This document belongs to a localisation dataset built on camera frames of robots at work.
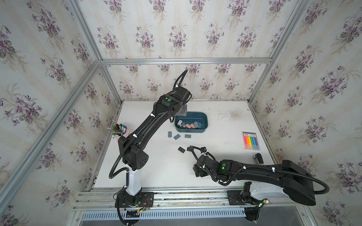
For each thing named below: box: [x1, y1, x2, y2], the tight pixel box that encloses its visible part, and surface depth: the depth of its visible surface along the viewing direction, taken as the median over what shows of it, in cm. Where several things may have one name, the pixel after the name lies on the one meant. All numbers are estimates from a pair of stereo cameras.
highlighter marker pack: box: [241, 131, 261, 151], surface depth 97 cm
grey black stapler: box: [252, 152, 264, 165], surface depth 86 cm
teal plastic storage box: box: [174, 112, 209, 133], surface depth 105 cm
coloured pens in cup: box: [107, 121, 128, 137], surface depth 90 cm
